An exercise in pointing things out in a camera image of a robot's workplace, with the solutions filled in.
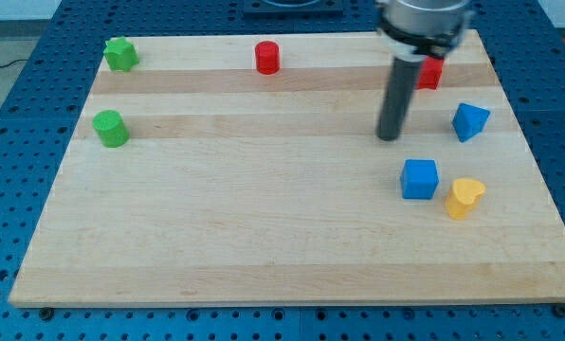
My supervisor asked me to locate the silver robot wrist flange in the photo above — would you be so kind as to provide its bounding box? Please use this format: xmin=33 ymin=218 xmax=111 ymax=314
xmin=375 ymin=0 xmax=473 ymax=60

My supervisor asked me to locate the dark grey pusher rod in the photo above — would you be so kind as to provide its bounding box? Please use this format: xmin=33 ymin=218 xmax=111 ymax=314
xmin=375 ymin=58 xmax=424 ymax=141

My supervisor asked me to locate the red star block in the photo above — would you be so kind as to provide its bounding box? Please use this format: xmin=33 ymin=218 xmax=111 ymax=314
xmin=416 ymin=57 xmax=445 ymax=90

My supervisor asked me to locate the wooden board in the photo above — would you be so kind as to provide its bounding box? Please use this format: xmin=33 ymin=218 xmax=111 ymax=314
xmin=9 ymin=30 xmax=565 ymax=308

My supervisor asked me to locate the green star block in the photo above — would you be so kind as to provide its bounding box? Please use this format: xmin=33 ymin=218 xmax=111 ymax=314
xmin=103 ymin=37 xmax=139 ymax=72

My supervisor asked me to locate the blue triangle block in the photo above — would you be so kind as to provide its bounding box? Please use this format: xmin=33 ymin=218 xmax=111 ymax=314
xmin=451 ymin=102 xmax=491 ymax=143

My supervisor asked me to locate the blue cube block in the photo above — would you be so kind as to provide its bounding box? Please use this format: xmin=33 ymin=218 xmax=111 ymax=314
xmin=400 ymin=159 xmax=439 ymax=200

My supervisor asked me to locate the yellow heart block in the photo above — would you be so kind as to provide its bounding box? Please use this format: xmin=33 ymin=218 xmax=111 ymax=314
xmin=445 ymin=178 xmax=486 ymax=221

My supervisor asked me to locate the red cylinder block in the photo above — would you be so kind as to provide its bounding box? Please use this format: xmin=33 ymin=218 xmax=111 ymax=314
xmin=254 ymin=41 xmax=280 ymax=75

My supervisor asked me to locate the green cylinder block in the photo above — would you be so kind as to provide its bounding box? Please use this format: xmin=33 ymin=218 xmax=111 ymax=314
xmin=92 ymin=110 xmax=130 ymax=148

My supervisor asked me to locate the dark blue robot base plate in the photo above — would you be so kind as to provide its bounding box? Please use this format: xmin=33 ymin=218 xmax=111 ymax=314
xmin=242 ymin=0 xmax=344 ymax=16

